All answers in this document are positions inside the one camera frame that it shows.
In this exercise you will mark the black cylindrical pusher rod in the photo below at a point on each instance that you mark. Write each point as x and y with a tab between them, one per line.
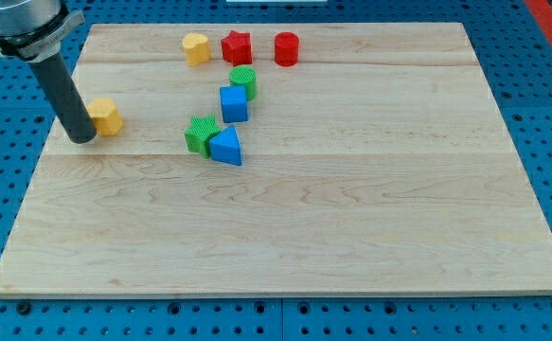
60	90

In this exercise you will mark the yellow hexagon block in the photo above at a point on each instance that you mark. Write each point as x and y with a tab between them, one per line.
105	116

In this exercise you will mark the yellow heart block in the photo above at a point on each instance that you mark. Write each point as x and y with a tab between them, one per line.
196	48

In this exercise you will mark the green star block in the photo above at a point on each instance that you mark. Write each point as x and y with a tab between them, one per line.
200	131

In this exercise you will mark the blue cube block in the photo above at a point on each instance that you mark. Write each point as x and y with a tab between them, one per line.
233	103

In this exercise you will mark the red star block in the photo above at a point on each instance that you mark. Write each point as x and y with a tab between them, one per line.
237	48

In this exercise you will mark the blue triangle block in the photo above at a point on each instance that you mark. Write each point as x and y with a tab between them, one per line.
225	147

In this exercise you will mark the green cylinder block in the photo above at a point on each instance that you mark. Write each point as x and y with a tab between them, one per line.
246	76

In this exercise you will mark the red cylinder block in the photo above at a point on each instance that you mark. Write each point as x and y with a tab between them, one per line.
287	46

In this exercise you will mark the light wooden board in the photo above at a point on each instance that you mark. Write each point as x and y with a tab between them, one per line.
379	165

